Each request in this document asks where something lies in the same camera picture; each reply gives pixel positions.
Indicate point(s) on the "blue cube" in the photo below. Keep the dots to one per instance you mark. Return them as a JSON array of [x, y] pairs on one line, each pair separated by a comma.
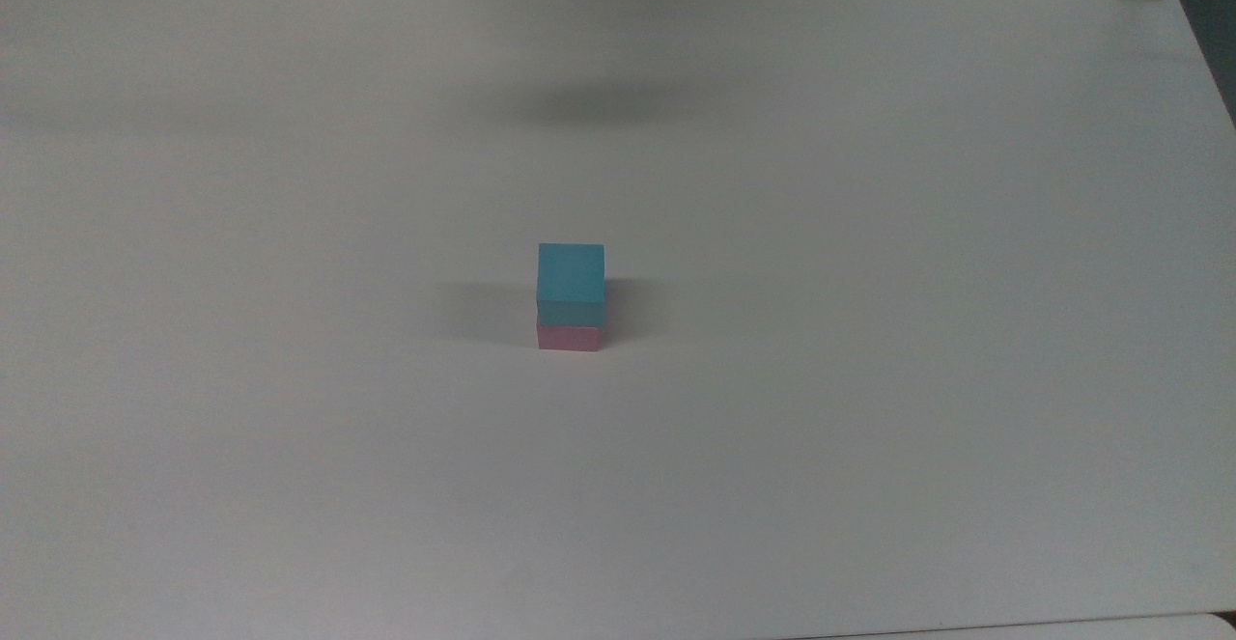
[[571, 278]]

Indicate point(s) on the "pink cube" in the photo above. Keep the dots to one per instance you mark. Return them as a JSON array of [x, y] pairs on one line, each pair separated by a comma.
[[570, 337]]

